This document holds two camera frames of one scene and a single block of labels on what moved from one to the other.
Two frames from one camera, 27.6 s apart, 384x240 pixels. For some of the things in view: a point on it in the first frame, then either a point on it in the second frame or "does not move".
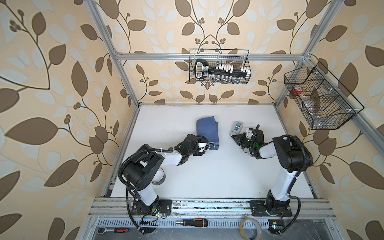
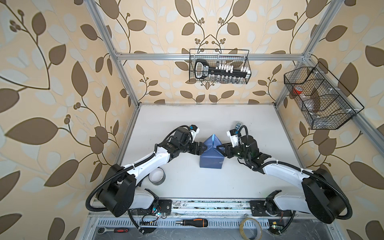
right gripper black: x=239 y=138 -> x=228 y=148
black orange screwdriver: x=198 y=222 does not move
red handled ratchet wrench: x=102 y=230 does not move
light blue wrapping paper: x=209 y=127 -> x=212 y=157
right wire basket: x=325 y=103 does not move
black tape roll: x=159 y=177 does not move
